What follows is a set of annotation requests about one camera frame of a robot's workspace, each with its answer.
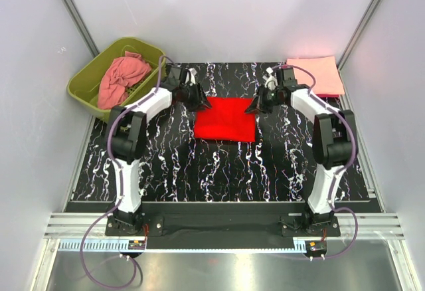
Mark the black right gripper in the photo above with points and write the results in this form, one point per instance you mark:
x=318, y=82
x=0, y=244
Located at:
x=261, y=98

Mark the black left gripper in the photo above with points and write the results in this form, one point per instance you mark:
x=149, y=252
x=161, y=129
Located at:
x=195, y=96

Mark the red t shirt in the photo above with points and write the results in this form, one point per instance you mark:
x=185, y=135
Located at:
x=226, y=120

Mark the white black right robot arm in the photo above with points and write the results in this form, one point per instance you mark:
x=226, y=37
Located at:
x=334, y=142

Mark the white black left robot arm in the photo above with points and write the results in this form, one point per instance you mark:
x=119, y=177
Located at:
x=126, y=139

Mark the folded magenta t shirt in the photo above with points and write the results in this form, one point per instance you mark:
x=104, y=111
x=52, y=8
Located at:
x=328, y=96

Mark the olive green plastic basket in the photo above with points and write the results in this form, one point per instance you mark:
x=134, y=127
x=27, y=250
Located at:
x=84, y=86

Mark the folded light pink t shirt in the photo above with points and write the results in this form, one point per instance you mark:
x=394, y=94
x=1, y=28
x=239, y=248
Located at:
x=324, y=69

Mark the crumpled salmon pink t shirt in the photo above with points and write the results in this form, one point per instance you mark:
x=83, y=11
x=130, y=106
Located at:
x=124, y=72

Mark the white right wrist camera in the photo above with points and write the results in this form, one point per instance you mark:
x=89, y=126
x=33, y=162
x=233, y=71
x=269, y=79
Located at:
x=270, y=80

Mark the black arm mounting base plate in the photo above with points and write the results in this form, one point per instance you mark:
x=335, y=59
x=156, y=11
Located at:
x=240, y=236

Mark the white slotted cable duct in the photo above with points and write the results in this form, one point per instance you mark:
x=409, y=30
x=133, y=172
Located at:
x=153, y=246

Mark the aluminium front rail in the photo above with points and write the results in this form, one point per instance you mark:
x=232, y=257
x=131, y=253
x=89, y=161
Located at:
x=366, y=225

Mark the left aluminium frame post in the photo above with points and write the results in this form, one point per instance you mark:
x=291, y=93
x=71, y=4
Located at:
x=81, y=27

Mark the aluminium frame post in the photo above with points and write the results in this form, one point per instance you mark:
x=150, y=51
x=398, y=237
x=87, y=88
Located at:
x=81, y=27
x=358, y=32

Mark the right aluminium frame post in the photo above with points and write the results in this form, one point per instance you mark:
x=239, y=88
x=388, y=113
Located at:
x=358, y=32

